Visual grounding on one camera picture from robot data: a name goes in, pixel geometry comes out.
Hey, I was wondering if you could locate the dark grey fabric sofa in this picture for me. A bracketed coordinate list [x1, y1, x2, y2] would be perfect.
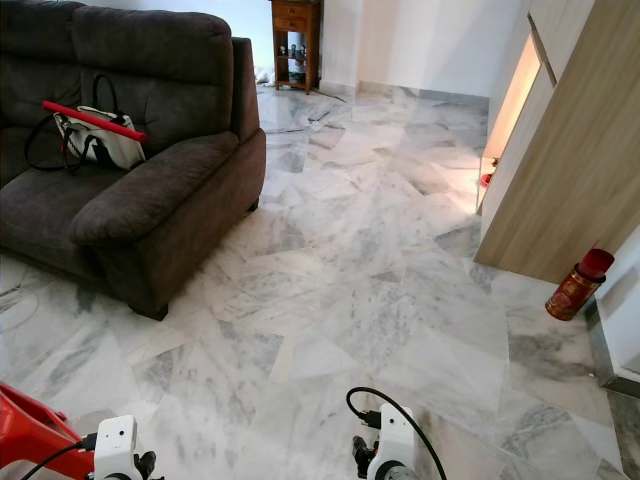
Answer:
[0, 0, 268, 322]

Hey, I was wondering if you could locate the red tin can with lid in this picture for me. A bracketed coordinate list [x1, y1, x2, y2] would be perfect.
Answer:
[545, 247, 616, 322]

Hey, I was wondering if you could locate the white table with metal edge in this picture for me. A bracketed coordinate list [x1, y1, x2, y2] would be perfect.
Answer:
[585, 224, 640, 398]

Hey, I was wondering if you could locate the red tube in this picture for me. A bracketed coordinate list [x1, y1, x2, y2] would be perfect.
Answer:
[42, 99, 149, 143]

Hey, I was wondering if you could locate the tall light wood partition cabinet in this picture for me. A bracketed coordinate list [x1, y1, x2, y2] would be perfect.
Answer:
[473, 0, 640, 285]

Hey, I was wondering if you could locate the dark wooden side cabinet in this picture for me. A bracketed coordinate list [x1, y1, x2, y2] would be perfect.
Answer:
[270, 0, 324, 95]

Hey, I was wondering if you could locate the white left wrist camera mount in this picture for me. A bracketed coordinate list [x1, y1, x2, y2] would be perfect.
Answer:
[93, 415, 140, 480]

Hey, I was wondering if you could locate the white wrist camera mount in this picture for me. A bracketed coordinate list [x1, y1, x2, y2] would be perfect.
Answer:
[93, 415, 140, 480]
[374, 403, 419, 477]

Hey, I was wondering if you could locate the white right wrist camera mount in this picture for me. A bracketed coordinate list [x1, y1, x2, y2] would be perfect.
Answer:
[374, 403, 419, 477]

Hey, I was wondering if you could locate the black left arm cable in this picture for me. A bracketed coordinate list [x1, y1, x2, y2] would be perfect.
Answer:
[20, 434, 99, 480]

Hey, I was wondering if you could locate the white handbag with black handles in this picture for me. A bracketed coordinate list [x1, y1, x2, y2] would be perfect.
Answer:
[25, 74, 148, 174]

